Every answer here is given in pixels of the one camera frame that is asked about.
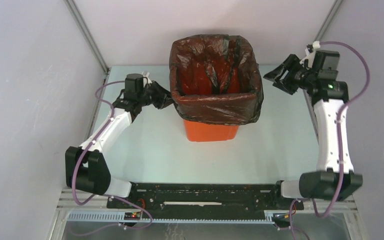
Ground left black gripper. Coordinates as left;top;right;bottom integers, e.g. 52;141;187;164
138;81;181;110

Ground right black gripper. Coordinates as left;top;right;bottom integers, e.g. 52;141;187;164
263;53;317;96

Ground orange plastic trash bin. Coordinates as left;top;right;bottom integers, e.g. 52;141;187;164
183;120;239;142

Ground black plastic trash bag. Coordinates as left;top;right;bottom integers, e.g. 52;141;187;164
169;34;264;126

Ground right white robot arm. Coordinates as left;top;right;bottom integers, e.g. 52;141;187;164
263;50;363;209

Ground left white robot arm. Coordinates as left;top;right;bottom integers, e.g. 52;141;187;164
65;73;174;208

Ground small electronics board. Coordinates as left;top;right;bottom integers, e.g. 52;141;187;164
123;211;142;221

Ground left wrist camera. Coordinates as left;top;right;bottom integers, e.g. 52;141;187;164
142;71;152;87

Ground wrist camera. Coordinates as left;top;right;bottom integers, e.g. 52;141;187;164
142;71;152;87
299;41;321;69

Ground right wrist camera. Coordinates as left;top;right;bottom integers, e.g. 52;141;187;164
299;41;321;69

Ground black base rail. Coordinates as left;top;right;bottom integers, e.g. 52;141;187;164
107;180;306;220

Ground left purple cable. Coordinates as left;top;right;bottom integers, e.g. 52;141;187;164
66;80;154;237

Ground white cable duct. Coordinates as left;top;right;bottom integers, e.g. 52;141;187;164
66;211;274;224

